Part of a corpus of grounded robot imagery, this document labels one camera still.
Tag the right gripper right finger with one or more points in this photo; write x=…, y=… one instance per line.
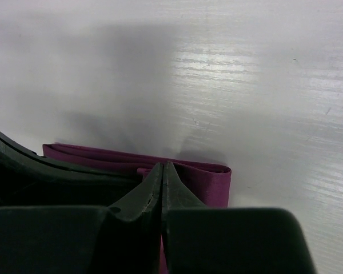
x=201, y=239

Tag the purple cloth napkin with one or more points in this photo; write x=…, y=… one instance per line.
x=209, y=182

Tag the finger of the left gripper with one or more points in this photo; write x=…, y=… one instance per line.
x=27, y=179

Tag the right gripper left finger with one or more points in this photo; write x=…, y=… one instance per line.
x=121, y=238

